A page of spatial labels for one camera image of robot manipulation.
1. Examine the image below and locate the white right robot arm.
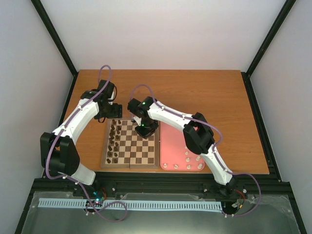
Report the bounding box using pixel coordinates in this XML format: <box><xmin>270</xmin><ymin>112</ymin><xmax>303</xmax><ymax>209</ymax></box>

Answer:
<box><xmin>127</xmin><ymin>97</ymin><xmax>237</xmax><ymax>198</ymax></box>

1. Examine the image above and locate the wooden chess board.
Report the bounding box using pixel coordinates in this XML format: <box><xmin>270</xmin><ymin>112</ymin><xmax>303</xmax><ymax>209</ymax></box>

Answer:
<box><xmin>100</xmin><ymin>117</ymin><xmax>160</xmax><ymax>169</ymax></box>

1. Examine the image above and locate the pink silicone tray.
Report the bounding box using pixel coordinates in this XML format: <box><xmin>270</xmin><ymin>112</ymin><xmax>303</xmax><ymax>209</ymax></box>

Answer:
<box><xmin>160</xmin><ymin>122</ymin><xmax>205</xmax><ymax>172</ymax></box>

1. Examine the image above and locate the light blue cable duct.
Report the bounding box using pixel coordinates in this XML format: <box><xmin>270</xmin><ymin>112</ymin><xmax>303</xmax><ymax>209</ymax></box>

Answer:
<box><xmin>38</xmin><ymin>198</ymin><xmax>222</xmax><ymax>213</ymax></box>

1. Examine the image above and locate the purple cable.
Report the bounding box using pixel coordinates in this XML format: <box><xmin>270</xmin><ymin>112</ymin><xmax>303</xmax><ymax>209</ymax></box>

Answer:
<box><xmin>45</xmin><ymin>64</ymin><xmax>128</xmax><ymax>224</ymax></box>
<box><xmin>131</xmin><ymin>84</ymin><xmax>262</xmax><ymax>218</ymax></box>

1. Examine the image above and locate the black aluminium frame rail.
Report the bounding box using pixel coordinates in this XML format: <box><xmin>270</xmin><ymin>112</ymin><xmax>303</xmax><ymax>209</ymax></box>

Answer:
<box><xmin>31</xmin><ymin>172</ymin><xmax>291</xmax><ymax>203</ymax></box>

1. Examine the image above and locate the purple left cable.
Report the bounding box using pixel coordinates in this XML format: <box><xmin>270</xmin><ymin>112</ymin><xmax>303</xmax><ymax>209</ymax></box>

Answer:
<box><xmin>45</xmin><ymin>64</ymin><xmax>128</xmax><ymax>224</ymax></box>

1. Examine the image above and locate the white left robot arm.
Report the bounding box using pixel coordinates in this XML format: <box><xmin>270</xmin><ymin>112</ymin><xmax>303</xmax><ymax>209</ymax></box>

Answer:
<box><xmin>40</xmin><ymin>91</ymin><xmax>122</xmax><ymax>196</ymax></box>

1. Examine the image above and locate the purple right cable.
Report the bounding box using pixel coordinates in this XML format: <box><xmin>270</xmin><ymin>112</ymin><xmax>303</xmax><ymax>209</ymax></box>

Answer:
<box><xmin>131</xmin><ymin>84</ymin><xmax>262</xmax><ymax>218</ymax></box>

